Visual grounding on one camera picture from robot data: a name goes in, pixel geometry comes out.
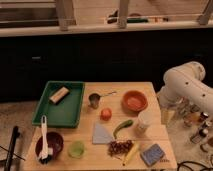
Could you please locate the dark red grapes bunch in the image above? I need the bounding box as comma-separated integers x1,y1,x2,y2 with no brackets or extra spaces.
108,140,133,156

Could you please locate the white plastic cup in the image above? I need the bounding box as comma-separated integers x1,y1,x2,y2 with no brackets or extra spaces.
136,112,152,133

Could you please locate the grey triangular cloth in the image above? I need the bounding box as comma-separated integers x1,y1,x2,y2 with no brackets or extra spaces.
92,123,114,144

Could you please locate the green plastic tray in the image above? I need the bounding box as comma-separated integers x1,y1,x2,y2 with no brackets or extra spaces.
32,81,85,128

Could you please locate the green chili pepper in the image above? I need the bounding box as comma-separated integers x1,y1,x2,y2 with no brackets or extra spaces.
113,120,134,139

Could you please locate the yellow banana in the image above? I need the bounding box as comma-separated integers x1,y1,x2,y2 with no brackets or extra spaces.
122,143,140,166

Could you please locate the black tripod stand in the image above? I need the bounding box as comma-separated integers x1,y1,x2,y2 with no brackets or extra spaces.
0,126,23,171

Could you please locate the white dish brush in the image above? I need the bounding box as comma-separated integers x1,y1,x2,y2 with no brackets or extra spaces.
39,115,53,164

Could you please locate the red apple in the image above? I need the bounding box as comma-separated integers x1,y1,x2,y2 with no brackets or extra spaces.
100,108,112,121

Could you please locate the blue sponge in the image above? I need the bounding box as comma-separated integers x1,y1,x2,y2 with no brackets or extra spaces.
140,144,165,166

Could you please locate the dark red bowl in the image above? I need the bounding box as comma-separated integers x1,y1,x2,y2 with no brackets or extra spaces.
35,132,64,159

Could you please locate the orange bowl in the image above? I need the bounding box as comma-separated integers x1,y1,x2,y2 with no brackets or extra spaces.
122,90,148,112

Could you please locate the green plastic cup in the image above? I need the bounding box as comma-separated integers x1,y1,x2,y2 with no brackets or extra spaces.
68,141,85,158

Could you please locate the tan rectangular block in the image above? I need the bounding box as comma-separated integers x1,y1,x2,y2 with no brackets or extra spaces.
49,87,70,104

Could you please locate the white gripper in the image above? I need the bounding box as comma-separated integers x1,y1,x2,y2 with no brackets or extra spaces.
157,87,182,125

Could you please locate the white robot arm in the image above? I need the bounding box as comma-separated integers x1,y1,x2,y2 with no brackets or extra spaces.
157,61,213,125

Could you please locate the metal measuring cup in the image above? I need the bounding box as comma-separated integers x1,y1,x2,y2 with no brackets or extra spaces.
88,91,115,109

